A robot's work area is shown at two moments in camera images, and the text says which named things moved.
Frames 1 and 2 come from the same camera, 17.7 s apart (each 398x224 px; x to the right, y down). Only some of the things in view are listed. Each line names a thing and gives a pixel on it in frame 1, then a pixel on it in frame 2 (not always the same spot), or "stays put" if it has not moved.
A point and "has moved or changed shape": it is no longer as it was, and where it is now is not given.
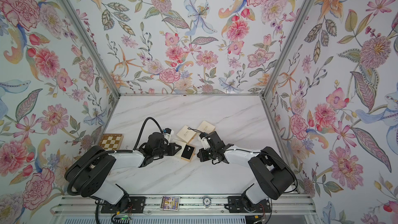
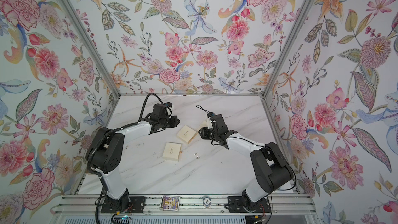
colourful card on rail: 170,203 stays put
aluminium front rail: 276,206 stays put
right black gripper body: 209,154 to 211,134
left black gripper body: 164,151 to 167,123
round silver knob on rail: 207,201 stays put
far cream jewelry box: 206,127 stays put
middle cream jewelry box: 186,135 stays put
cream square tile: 186,151 has moved or changed shape
